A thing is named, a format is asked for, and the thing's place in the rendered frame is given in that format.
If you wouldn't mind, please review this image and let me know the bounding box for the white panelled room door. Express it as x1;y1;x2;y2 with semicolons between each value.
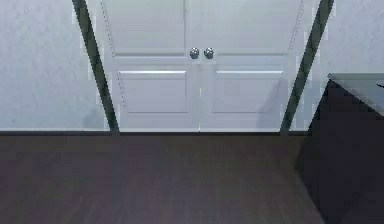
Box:
87;0;202;133
185;0;320;133

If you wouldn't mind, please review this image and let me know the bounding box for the dark cabinet with grey top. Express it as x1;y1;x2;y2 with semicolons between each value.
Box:
294;72;384;224

